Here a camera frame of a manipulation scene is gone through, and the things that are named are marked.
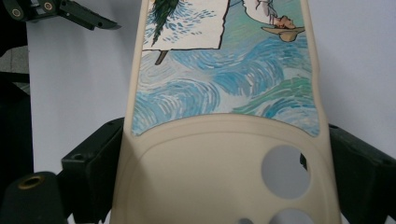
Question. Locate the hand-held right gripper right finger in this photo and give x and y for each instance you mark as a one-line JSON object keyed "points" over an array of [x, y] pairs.
{"points": [[364, 174]]}

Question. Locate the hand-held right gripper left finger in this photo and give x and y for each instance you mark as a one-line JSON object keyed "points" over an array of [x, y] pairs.
{"points": [[90, 168]]}

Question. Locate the beige painted phone case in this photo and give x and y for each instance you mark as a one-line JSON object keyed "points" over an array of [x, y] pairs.
{"points": [[218, 161]]}

